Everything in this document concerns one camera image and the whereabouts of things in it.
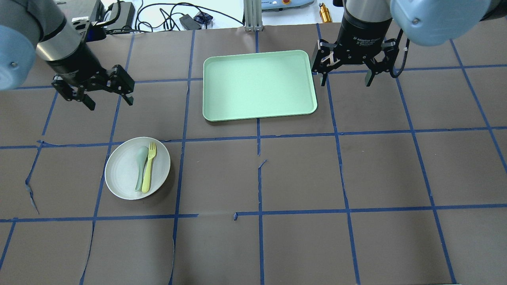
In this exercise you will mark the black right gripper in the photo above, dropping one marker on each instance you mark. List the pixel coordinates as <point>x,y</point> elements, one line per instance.
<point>361,33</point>

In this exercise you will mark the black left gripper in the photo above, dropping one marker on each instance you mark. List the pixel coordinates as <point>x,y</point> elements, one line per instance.
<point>76,64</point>

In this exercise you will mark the white round plate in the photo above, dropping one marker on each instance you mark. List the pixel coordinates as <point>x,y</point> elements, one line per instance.
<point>137,168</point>

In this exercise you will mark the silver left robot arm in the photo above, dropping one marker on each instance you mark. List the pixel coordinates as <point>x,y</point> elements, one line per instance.
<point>31,28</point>

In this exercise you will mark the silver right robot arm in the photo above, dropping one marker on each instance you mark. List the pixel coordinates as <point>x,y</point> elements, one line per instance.
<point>423,22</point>

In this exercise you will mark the yellow plastic fork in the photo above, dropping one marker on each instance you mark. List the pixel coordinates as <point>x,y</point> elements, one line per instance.
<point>147,177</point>

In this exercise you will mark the grey-green plastic spoon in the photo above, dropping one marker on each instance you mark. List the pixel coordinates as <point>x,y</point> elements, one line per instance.
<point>141,159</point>

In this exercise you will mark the gold metal cylinder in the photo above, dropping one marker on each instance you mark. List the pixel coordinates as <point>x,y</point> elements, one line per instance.
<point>324,13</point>

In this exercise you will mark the mint green tray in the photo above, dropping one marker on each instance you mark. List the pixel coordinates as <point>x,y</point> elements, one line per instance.
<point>258,85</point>

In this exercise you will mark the black power adapter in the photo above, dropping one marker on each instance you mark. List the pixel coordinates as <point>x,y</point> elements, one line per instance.
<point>188,23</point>

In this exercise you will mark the aluminium frame post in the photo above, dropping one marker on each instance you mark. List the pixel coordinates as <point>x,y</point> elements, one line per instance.
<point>252,15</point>

